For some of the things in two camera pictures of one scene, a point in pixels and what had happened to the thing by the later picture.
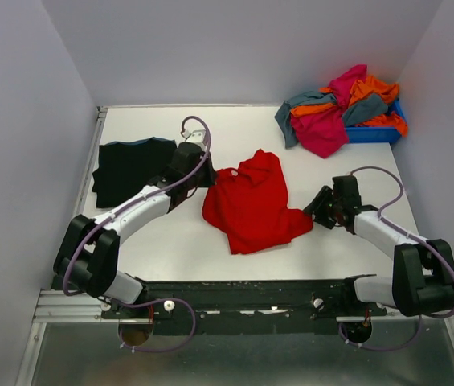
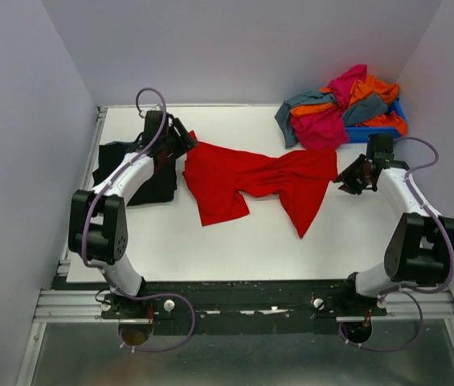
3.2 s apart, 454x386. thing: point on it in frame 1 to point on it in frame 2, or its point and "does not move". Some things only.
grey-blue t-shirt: x=369 y=108 does not move
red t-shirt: x=249 y=206 to x=218 y=176
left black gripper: x=211 y=174 to x=186 y=141
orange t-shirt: x=364 y=88 does not move
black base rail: x=273 y=306 does not move
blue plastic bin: x=374 y=133 does not move
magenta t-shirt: x=324 y=132 does not move
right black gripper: x=316 y=207 to x=353 y=187
